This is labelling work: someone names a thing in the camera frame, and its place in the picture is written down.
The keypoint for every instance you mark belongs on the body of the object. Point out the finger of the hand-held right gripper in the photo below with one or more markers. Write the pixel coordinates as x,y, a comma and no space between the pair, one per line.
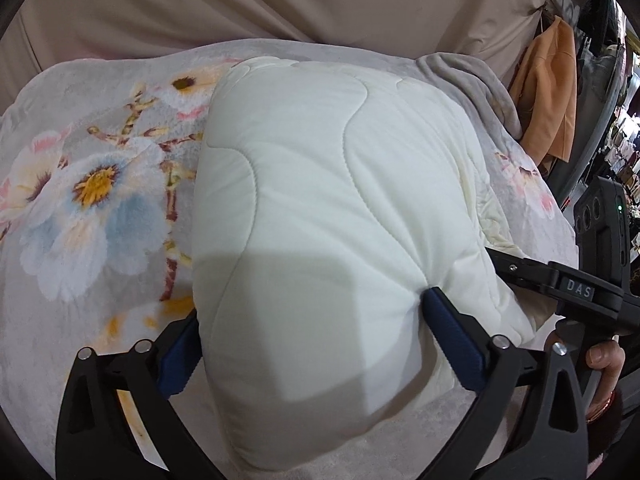
530,284
520,260

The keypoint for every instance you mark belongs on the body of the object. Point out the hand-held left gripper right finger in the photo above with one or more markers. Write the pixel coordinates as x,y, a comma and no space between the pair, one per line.
455,342

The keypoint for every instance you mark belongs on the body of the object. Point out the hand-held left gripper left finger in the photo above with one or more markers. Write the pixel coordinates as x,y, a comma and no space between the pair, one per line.
177,357

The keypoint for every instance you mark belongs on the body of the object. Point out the person's right forearm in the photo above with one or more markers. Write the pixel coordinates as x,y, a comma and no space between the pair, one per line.
602,442

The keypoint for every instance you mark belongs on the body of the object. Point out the person's right hand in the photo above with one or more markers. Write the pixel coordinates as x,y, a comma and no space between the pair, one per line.
606,360

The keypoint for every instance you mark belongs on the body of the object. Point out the colourful hanging items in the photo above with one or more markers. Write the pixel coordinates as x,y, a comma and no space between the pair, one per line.
631,160

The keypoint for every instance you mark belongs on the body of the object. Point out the orange hanging garment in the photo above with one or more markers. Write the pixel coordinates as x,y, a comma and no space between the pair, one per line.
547,100

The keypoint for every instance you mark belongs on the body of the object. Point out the grey floral fleece blanket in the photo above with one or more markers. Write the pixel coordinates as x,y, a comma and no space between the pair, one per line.
75,160

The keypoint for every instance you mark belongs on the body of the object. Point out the beige curtain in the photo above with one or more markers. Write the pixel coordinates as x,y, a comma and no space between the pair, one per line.
250,0

